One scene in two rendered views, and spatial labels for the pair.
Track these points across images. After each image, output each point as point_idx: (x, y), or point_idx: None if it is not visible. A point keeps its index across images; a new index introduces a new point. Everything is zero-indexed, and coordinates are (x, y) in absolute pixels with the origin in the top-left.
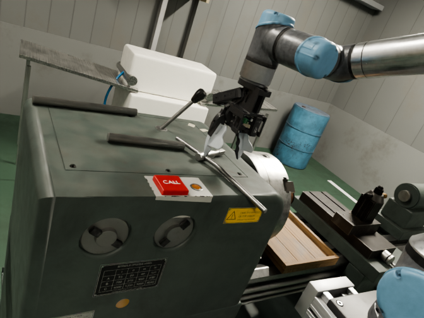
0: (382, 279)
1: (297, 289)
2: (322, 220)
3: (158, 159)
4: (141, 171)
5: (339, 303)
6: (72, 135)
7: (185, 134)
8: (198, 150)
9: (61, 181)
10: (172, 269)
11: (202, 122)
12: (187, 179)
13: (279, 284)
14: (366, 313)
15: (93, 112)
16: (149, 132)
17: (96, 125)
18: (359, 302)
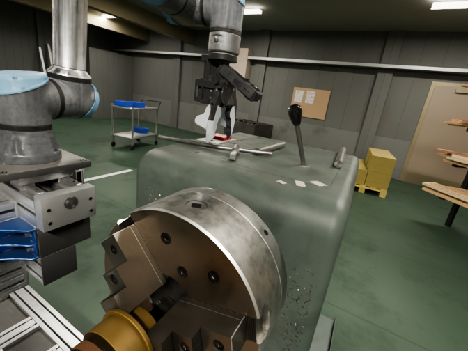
0: (99, 99)
1: None
2: None
3: (248, 146)
4: (241, 141)
5: (83, 159)
6: (292, 145)
7: (288, 168)
8: (242, 147)
9: (248, 134)
10: None
11: (336, 199)
12: (219, 141)
13: None
14: (60, 159)
15: (335, 159)
16: (294, 159)
17: (308, 152)
18: (61, 162)
